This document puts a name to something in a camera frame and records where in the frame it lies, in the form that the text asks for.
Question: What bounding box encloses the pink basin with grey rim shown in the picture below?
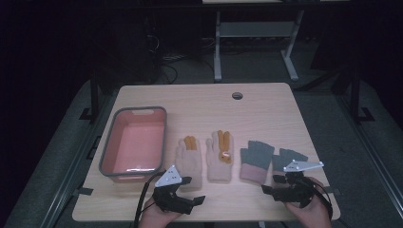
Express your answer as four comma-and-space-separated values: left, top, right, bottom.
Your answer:
98, 105, 168, 184

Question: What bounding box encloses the aluminium floor rail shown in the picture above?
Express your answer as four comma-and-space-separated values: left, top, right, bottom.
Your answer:
336, 94, 403, 219
39, 91, 119, 228

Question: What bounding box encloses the bundle of floor cables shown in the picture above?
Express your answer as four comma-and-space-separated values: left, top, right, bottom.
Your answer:
156, 54, 188, 85

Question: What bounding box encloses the person's right hand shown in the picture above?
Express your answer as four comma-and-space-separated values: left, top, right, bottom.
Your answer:
285, 176, 333, 228

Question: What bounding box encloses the grey fingerless glove pink cuff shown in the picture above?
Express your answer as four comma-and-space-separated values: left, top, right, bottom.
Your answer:
271, 147, 309, 176
239, 140, 276, 184

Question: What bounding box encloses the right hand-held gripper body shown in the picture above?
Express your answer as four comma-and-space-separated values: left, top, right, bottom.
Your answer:
271, 160, 325, 209

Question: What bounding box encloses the beige glove with orange fingers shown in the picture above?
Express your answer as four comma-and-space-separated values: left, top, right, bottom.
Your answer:
174, 135, 203, 192
205, 129, 235, 184

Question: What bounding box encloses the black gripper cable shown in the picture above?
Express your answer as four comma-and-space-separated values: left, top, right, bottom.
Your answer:
312, 180, 335, 220
133, 170, 166, 228

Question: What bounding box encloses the person's left hand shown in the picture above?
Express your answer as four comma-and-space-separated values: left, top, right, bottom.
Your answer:
139, 198, 183, 228

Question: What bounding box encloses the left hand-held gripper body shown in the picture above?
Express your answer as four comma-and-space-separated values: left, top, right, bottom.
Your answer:
152, 164, 195, 216

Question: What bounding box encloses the white metal stand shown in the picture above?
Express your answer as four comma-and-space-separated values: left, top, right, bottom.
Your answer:
213, 9, 306, 84

